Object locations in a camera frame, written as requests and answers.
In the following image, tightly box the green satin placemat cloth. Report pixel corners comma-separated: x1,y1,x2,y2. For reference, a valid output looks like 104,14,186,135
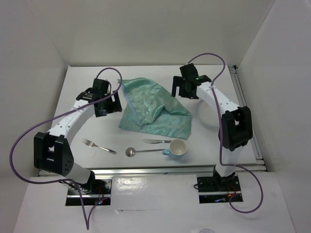
119,78,192,139

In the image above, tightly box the silver fork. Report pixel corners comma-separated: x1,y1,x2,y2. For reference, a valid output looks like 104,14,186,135
82,139,118,155

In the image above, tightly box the white ceramic plate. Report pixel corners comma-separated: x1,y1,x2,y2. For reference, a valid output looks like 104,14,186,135
196,100,219,131

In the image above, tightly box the silver spoon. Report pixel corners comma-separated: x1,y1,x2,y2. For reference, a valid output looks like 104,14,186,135
125,147,164,157

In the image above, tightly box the silver table knife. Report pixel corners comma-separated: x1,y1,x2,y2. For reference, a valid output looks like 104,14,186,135
142,139,171,144

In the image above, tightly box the light blue mug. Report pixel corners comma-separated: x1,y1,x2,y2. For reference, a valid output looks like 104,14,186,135
162,139,187,160

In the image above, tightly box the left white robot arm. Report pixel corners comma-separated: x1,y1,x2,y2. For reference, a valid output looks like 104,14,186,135
34,88,122,194

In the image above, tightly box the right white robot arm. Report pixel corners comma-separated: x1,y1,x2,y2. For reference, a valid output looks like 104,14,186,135
172,75,253,190

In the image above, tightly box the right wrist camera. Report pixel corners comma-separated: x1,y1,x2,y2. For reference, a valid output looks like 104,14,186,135
180,63,199,81

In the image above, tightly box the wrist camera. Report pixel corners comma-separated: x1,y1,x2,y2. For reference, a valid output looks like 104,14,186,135
180,63,199,81
92,78,111,95

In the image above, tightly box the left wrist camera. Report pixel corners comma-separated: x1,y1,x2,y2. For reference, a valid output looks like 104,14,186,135
92,78,111,95

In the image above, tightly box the aluminium front rail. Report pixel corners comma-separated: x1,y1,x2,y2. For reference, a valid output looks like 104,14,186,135
38,163,267,177

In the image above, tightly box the aluminium rail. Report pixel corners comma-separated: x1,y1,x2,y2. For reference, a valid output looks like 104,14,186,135
38,163,267,177
228,66,267,172

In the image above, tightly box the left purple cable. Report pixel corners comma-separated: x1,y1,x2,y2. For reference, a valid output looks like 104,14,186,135
9,67,123,230

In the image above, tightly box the purple cable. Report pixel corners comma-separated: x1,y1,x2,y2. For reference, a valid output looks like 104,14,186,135
9,67,123,230
186,52,264,214

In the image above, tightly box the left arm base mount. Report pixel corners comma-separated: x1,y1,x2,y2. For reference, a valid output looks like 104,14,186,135
65,177,112,206

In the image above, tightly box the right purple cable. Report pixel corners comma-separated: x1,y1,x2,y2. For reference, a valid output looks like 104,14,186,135
186,52,264,214

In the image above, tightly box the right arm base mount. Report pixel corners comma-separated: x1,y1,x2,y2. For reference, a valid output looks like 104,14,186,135
193,176,243,204

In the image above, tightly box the aluminium right rail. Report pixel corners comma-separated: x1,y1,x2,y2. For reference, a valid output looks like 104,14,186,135
228,66,267,172

